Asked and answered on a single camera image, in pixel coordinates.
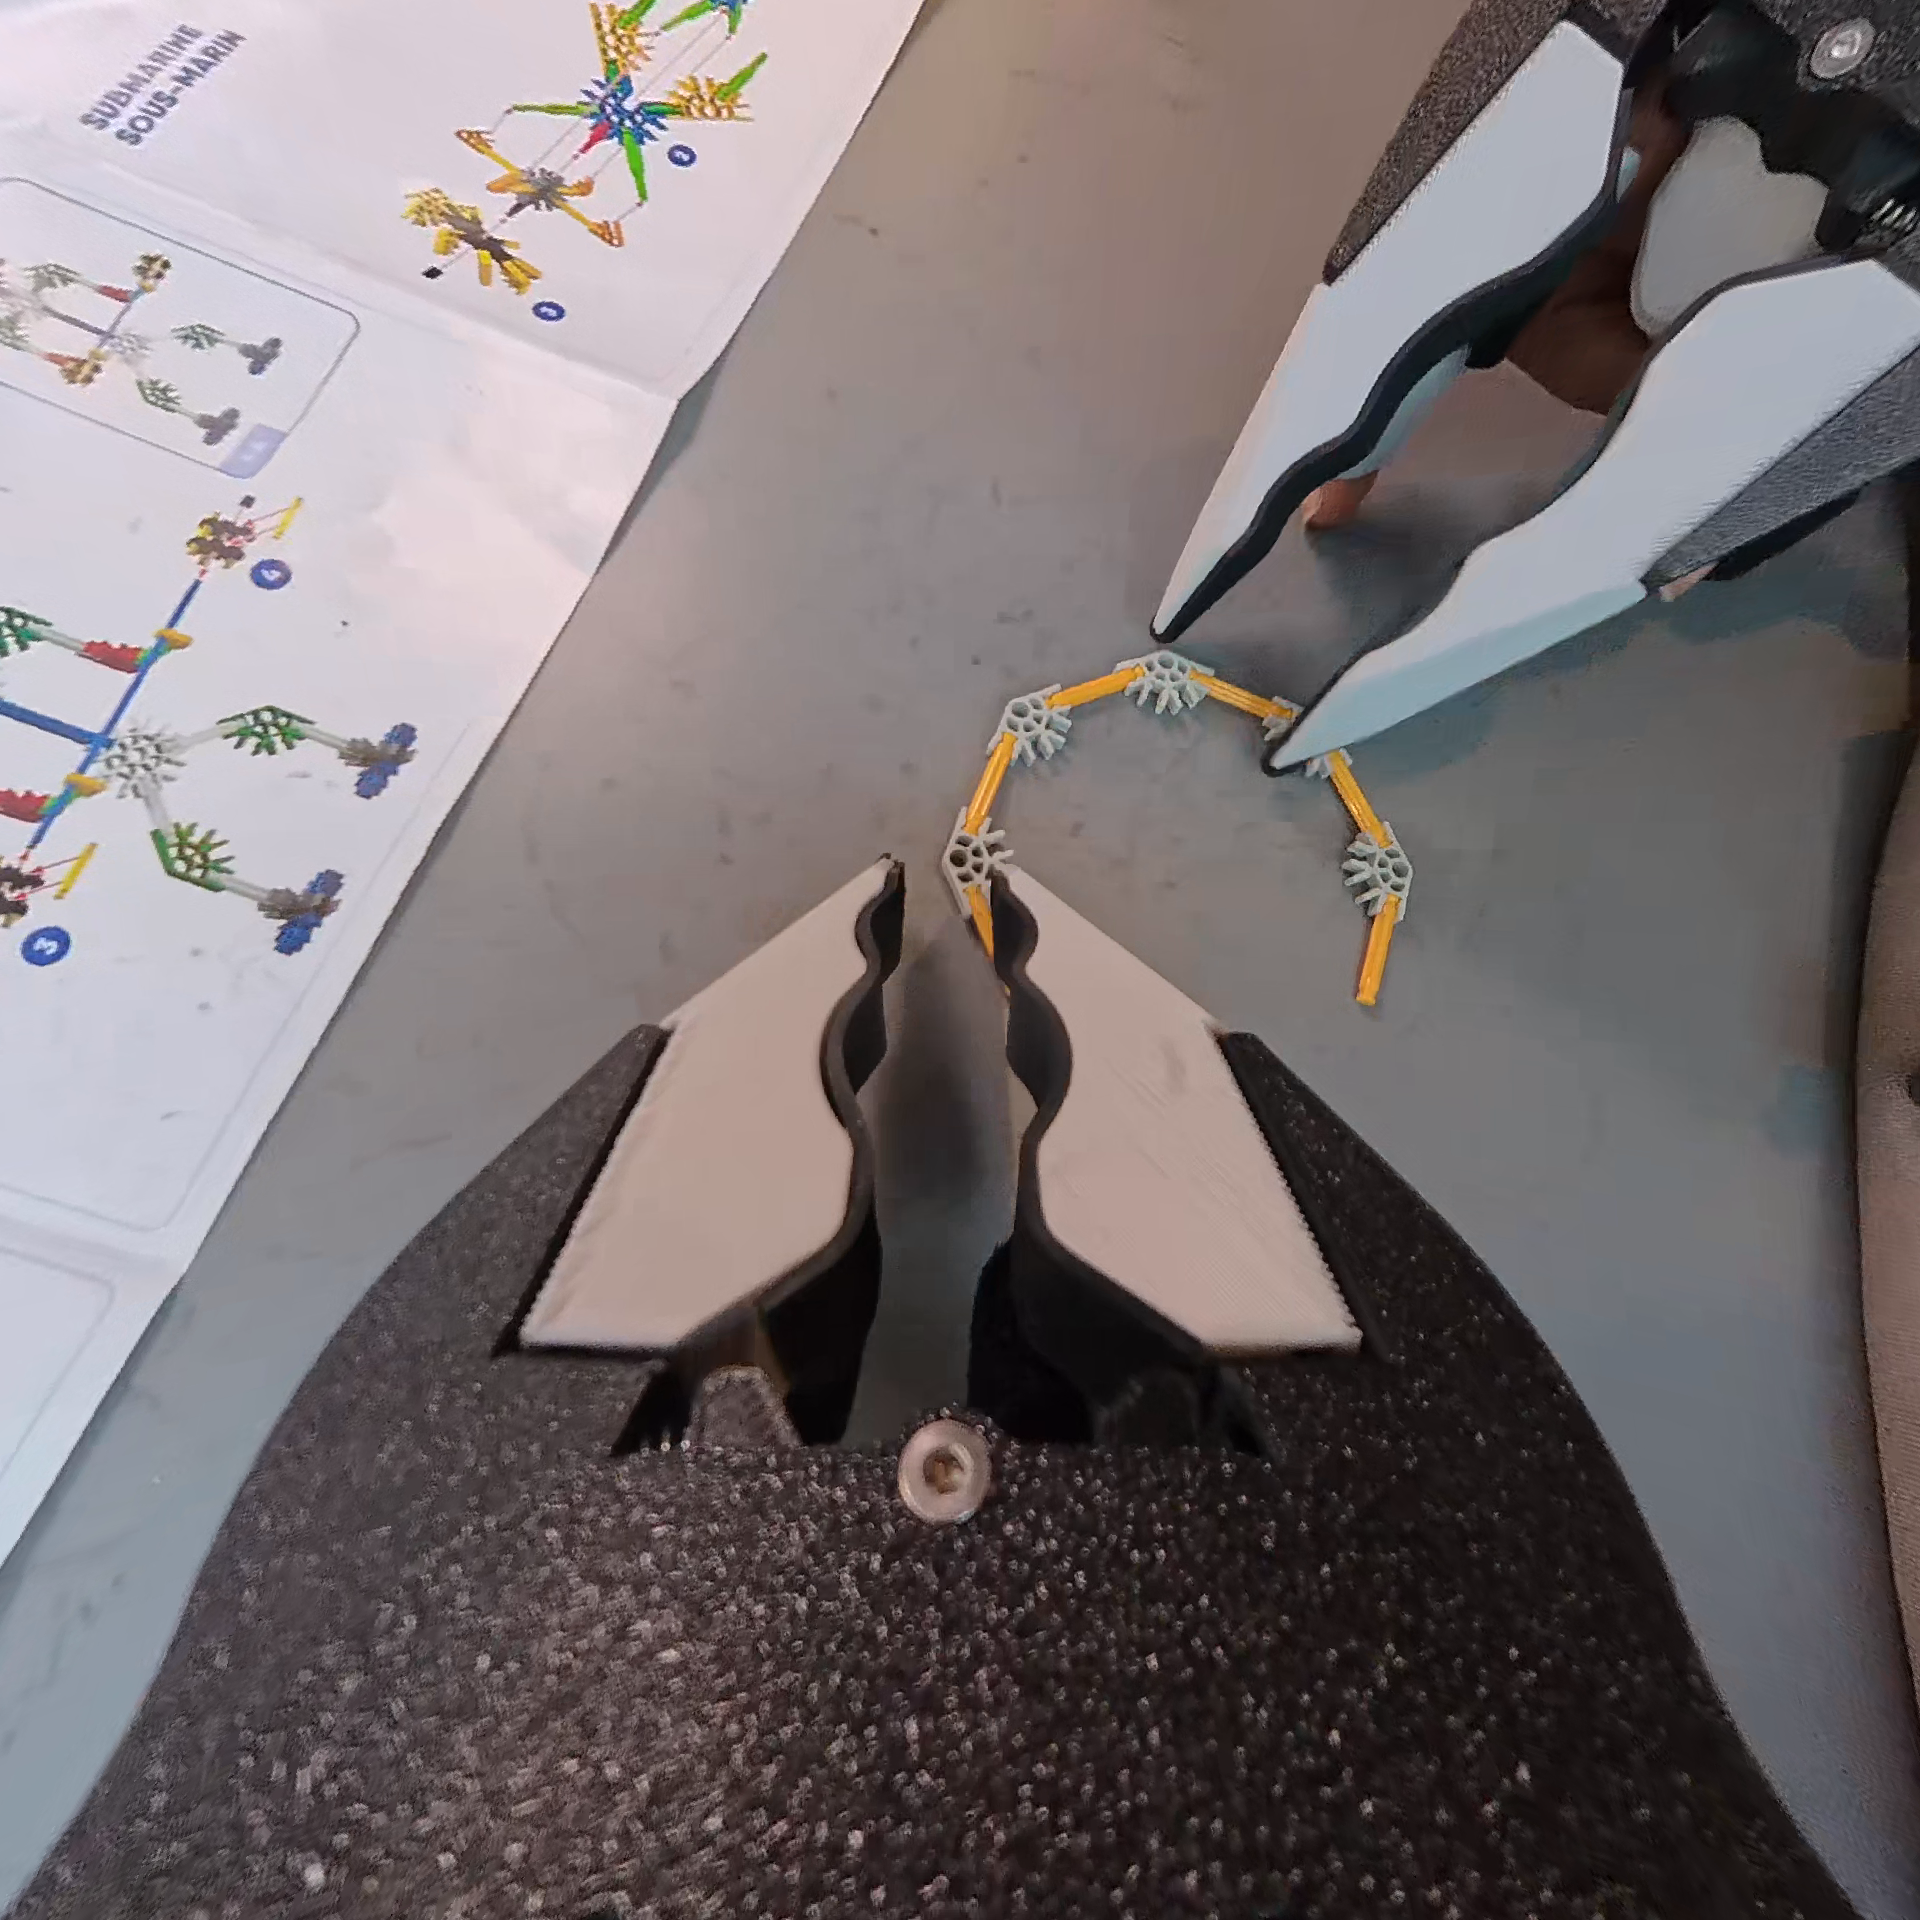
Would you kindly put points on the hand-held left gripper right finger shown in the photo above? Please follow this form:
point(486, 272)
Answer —
point(1185, 1185)

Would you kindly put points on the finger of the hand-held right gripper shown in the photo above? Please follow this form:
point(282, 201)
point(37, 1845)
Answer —
point(1471, 225)
point(1650, 495)

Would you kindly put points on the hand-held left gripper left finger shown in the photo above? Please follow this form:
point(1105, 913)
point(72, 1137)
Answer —
point(704, 1185)

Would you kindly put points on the short yellow rod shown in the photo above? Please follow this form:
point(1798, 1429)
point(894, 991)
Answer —
point(1372, 961)
point(1249, 698)
point(984, 925)
point(991, 786)
point(1359, 802)
point(1096, 691)

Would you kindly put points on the grey snowflake connector piece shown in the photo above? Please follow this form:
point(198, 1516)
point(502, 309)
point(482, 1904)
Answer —
point(1166, 682)
point(1377, 868)
point(975, 866)
point(1037, 727)
point(1279, 721)

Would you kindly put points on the person's right hand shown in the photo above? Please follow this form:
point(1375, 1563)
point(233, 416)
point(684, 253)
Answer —
point(1583, 330)

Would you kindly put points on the white building instruction sheet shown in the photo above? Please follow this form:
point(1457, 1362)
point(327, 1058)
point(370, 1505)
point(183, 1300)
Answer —
point(376, 495)

